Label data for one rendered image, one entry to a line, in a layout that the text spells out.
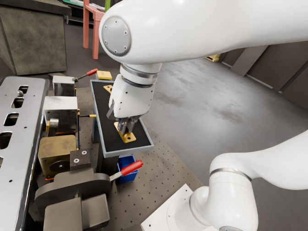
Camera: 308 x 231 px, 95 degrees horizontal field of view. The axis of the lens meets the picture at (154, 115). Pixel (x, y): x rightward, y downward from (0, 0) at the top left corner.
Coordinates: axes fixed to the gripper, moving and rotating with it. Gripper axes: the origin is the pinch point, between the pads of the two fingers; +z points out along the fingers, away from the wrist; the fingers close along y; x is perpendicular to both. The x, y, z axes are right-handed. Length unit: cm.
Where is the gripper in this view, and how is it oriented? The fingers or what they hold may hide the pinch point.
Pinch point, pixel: (125, 125)
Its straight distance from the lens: 42.4
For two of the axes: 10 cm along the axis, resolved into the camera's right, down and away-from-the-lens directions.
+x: 5.2, 6.4, -5.6
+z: -3.0, 7.5, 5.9
